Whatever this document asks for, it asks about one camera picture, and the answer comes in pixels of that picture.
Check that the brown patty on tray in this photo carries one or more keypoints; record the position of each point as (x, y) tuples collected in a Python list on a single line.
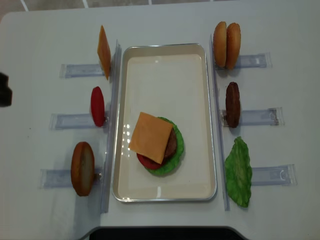
[(171, 145)]

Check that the red tomato on tray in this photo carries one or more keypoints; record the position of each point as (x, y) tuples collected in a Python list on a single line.
[(148, 163)]

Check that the clear left long rail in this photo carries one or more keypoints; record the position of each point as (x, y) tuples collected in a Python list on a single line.
[(112, 129)]

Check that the clear right patty track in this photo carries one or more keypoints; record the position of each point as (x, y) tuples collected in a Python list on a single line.
[(262, 117)]

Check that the clear long rail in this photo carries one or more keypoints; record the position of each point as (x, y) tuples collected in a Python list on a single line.
[(112, 129), (226, 200)]

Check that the clear bun holder track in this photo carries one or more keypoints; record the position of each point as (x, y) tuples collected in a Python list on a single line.
[(55, 178)]

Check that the orange cheese slice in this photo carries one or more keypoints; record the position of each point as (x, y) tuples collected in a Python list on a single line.
[(104, 52), (150, 137)]

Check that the clear right lettuce track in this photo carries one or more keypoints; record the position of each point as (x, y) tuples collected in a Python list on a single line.
[(283, 175)]

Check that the standing brown meat patty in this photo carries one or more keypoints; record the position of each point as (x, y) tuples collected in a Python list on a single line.
[(233, 105)]

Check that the standing green lettuce leaf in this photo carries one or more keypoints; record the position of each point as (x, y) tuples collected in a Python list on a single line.
[(238, 173)]

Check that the black base at table edge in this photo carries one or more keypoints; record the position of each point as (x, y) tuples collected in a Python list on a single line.
[(164, 233)]

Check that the standing orange cheese slice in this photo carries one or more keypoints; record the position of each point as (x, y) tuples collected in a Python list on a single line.
[(104, 52)]

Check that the clear tomato holder track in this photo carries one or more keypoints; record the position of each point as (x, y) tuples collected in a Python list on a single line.
[(71, 121)]

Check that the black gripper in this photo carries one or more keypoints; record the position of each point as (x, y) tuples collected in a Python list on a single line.
[(5, 92)]

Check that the standing bun slice left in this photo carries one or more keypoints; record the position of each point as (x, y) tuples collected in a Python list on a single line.
[(82, 169)]

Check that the standing bun top inner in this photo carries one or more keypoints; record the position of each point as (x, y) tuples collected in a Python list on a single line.
[(233, 45)]

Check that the standing red tomato slice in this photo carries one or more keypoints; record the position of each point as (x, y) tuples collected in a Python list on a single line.
[(97, 106)]

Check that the clear right long rail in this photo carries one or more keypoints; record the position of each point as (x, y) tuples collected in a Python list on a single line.
[(226, 200)]

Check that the white metal tray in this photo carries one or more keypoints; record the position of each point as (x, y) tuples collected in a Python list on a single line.
[(168, 81)]

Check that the clear right bun track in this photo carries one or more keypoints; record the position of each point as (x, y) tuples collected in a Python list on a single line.
[(260, 60)]

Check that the green lettuce on tray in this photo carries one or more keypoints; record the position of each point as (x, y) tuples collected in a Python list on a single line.
[(172, 162)]

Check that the clear cheese holder track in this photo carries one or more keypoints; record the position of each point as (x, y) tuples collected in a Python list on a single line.
[(80, 70)]

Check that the standing bun top outer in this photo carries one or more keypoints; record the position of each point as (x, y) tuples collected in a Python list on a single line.
[(220, 44)]

